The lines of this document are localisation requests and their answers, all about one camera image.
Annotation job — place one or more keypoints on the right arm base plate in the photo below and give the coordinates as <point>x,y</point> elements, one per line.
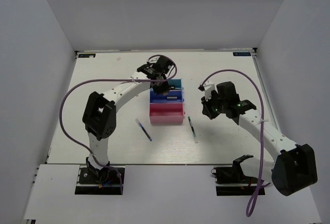
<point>228,184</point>

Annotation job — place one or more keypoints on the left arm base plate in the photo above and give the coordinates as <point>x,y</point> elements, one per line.
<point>88,183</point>

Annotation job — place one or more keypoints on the blue ink pen refill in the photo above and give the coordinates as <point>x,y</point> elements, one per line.
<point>143,129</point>

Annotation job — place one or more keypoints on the pink drawer container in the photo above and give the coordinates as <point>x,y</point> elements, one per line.
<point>166,113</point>

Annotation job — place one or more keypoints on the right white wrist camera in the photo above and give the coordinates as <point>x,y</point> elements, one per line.
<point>207,87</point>

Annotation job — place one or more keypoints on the right blue corner label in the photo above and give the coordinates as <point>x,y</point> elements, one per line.
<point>241,54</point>

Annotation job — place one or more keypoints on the blue corner label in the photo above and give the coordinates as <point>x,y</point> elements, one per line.
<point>86,55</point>
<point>241,54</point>

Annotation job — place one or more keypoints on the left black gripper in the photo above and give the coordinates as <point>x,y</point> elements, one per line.
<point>165,87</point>

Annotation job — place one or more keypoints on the light blue drawer container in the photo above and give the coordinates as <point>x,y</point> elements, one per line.
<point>176,83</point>

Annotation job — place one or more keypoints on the white eraser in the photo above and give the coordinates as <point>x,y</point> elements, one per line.
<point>172,98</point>

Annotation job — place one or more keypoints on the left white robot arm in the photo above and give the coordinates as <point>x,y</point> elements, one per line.
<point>100,115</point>

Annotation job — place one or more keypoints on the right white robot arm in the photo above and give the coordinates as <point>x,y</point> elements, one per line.
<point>293,167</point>

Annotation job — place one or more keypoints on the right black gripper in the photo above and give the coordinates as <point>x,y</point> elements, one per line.
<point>207,110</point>

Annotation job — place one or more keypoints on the dark blue drawer container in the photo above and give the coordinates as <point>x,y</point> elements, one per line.
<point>157,99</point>

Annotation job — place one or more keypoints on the left blue corner label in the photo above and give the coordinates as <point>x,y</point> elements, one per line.
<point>86,55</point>

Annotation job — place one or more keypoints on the green ink pen refill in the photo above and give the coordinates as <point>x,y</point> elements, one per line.
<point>193,130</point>

